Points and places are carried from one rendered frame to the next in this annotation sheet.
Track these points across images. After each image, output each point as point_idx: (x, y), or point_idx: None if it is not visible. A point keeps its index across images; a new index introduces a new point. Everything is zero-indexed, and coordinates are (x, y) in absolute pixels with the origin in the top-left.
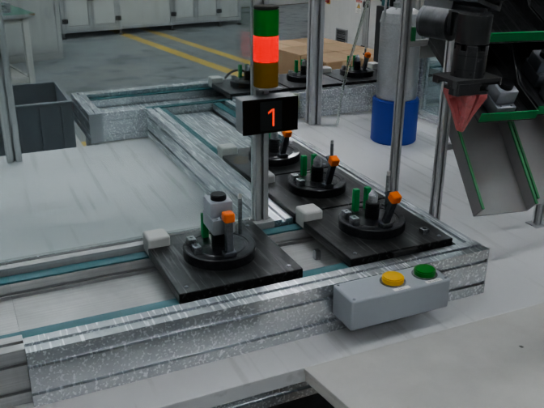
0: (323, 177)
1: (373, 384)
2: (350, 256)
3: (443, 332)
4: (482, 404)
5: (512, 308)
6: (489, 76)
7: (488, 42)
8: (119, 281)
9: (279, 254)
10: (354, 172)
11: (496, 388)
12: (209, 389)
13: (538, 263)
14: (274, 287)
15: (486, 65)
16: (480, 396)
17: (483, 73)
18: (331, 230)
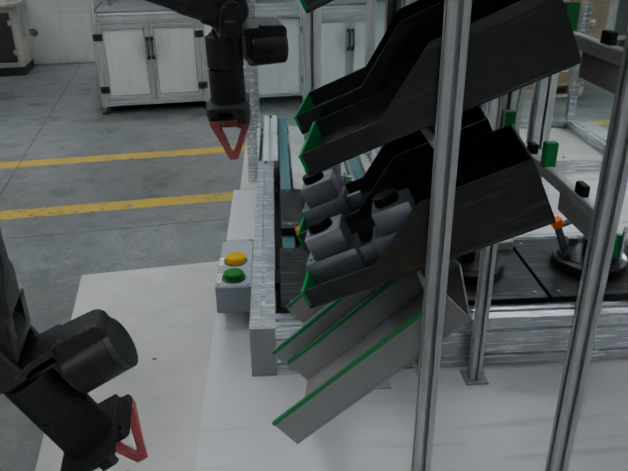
0: (474, 264)
1: (182, 278)
2: (285, 249)
3: (210, 326)
4: (119, 311)
5: (209, 381)
6: (215, 107)
7: (208, 66)
8: None
9: None
10: (533, 311)
11: (125, 323)
12: (231, 230)
13: (284, 458)
14: (268, 219)
15: (214, 92)
16: (126, 313)
17: (211, 98)
18: None
